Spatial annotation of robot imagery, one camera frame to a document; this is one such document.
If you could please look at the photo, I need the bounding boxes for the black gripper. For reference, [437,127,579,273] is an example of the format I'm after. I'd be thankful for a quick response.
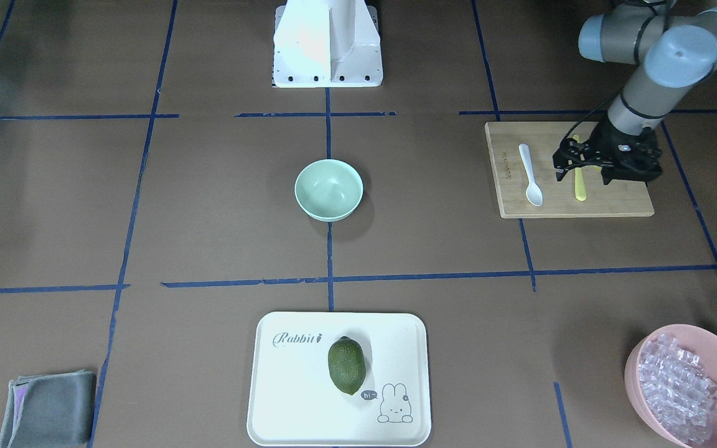
[552,118,663,185]

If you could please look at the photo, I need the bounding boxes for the mint green bowl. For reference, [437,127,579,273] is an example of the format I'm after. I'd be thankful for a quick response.
[294,159,364,222]

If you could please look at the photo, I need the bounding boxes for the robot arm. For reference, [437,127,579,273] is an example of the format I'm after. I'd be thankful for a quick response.
[552,1,717,184]

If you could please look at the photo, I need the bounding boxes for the white plastic spoon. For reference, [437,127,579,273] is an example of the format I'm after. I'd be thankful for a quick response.
[518,142,544,207]

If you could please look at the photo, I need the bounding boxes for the pink bowl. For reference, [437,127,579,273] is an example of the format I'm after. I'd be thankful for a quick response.
[624,324,717,447]

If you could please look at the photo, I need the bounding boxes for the yellow plastic knife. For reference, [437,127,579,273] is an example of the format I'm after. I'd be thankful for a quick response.
[573,167,587,202]

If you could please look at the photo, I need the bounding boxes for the bamboo cutting board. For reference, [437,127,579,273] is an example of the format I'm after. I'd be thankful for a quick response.
[485,121,654,218]

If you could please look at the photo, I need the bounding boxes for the clear ice cubes pile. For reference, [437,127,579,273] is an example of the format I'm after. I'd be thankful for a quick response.
[637,334,717,446]

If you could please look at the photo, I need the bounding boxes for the green avocado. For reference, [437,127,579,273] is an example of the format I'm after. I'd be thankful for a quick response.
[327,335,367,395]

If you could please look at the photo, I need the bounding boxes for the cream rabbit tray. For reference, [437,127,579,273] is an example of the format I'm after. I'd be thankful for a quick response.
[246,312,432,447]

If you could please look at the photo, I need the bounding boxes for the grey folded cloth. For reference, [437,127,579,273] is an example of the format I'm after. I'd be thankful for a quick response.
[0,370,96,447]

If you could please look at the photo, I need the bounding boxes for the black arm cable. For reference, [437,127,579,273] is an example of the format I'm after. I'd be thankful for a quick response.
[561,93,624,147]

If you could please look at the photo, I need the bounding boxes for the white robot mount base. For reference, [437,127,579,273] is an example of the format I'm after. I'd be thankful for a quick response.
[271,1,384,88]

